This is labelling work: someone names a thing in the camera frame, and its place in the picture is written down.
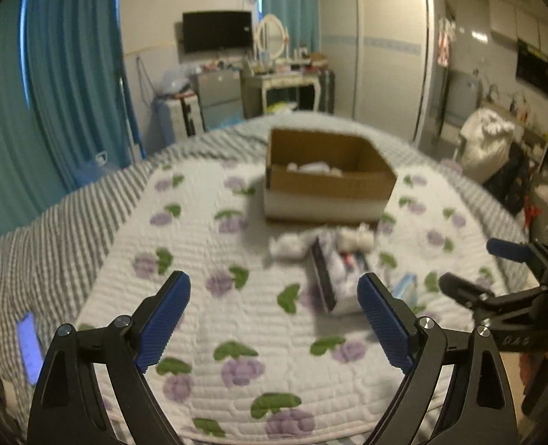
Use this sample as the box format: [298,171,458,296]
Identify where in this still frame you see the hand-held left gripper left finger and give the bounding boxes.
[27,270,192,445]

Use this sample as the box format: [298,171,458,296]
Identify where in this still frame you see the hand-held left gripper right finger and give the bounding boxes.
[356,273,520,445]

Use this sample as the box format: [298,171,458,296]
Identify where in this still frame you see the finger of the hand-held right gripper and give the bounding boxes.
[439,273,548,331]
[486,238,548,270]

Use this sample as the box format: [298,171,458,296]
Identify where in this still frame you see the soft tissue pack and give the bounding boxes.
[309,235,373,317]

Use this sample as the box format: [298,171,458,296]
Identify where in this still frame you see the white sock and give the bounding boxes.
[336,224,377,252]
[268,234,310,261]

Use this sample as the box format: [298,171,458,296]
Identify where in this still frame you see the brown cardboard box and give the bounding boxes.
[263,128,398,223]

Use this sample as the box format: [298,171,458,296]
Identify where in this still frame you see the white soft rolls in box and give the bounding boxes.
[286,161,345,177]

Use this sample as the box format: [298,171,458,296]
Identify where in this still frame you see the light blue packet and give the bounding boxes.
[391,273,419,305]

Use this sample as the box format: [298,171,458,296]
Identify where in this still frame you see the white grape print quilt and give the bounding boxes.
[76,156,512,444]

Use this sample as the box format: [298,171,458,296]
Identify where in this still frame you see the large white stuffed bag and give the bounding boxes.
[458,107,514,184]

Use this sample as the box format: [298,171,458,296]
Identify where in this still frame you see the glowing smartphone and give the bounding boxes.
[16,312,46,386]

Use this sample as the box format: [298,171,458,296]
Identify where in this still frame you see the white low cabinet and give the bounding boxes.
[155,95,201,145]

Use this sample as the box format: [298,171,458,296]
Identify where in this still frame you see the hanging pink clothes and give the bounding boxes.
[438,16,455,68]

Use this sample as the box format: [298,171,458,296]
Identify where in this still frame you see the small grey fridge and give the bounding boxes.
[195,70,245,132]

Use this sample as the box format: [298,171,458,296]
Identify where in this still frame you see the white sliding wardrobe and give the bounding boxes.
[317,0,435,144]

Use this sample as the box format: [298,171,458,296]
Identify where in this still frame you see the clear plastic bag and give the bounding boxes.
[161,67,196,96]

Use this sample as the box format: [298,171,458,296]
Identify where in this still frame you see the wide teal curtain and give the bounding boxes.
[0,0,141,260]

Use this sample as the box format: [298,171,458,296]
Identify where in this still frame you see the white dressing table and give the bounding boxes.
[240,58,325,120]

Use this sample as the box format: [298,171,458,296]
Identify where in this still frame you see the white oval mirror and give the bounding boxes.
[255,14,289,62]

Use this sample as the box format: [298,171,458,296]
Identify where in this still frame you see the black wall television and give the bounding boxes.
[182,10,253,55]

